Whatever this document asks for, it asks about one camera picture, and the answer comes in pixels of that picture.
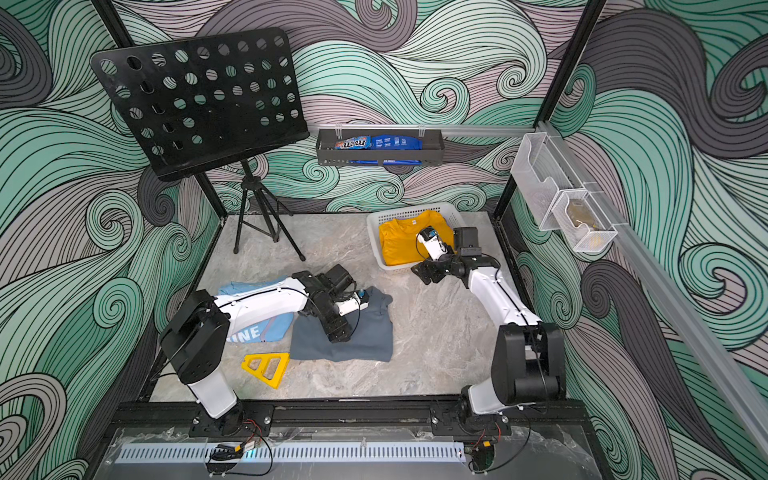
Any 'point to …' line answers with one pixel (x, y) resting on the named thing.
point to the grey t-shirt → (371, 339)
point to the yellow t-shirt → (399, 242)
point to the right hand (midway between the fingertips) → (432, 260)
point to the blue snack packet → (395, 142)
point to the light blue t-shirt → (268, 331)
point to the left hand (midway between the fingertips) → (344, 321)
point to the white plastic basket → (375, 219)
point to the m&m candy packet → (362, 142)
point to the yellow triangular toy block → (264, 361)
